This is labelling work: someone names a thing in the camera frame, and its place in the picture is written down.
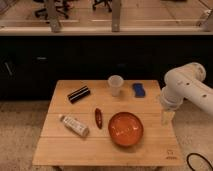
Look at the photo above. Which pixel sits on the grey metal post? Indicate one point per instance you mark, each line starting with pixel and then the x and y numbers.
pixel 53 18
pixel 116 6
pixel 206 20

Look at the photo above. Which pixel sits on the dark cabinet handle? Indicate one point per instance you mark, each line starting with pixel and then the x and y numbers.
pixel 8 69

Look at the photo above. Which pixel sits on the black striped rectangular box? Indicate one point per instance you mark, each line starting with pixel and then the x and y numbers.
pixel 78 94

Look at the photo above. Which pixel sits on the translucent plastic cup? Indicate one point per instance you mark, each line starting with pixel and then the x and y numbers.
pixel 115 83

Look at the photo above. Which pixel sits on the blue sponge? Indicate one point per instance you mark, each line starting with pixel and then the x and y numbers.
pixel 139 90

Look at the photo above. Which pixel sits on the dark red chili pepper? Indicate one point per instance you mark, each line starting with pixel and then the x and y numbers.
pixel 98 118

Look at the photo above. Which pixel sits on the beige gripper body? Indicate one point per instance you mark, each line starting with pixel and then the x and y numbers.
pixel 167 117

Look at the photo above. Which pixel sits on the black office chair left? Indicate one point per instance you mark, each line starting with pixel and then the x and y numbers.
pixel 60 9

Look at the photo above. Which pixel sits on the white plastic bottle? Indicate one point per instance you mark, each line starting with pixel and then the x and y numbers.
pixel 73 124

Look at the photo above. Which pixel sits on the grey metal post left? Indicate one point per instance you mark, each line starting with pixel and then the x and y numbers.
pixel 53 18

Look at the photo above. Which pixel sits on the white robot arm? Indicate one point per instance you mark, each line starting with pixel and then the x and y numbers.
pixel 185 82

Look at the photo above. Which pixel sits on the grey metal post middle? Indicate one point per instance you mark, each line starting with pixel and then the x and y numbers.
pixel 116 6

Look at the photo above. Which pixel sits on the orange ceramic bowl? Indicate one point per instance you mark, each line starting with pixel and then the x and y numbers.
pixel 125 129

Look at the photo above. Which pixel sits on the grey metal post right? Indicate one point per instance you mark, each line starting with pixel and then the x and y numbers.
pixel 206 20

